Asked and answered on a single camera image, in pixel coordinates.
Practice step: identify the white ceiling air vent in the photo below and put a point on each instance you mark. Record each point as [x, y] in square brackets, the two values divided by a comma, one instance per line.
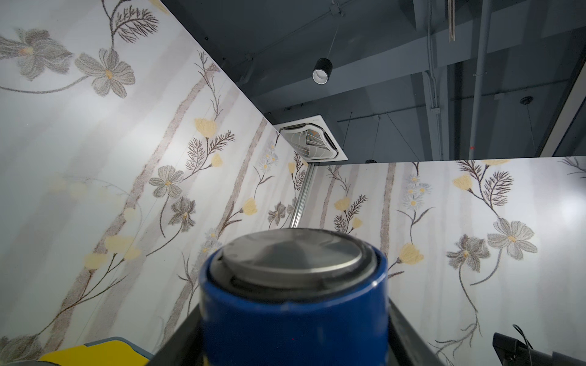
[312, 139]

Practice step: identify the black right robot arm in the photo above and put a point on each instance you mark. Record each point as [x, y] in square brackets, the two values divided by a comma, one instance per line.
[512, 352]

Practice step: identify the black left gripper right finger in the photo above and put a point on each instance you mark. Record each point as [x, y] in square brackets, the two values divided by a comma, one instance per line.
[406, 347]

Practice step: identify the white ceiling spotlight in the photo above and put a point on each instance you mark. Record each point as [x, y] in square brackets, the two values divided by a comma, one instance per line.
[322, 71]

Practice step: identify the yellow storage box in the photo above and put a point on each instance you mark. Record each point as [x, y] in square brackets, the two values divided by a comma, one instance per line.
[110, 351]

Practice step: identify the blue thermos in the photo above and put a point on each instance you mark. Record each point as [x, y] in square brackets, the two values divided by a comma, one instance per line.
[295, 297]

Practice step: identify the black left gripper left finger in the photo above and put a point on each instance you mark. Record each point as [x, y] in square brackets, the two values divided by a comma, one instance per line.
[185, 348]

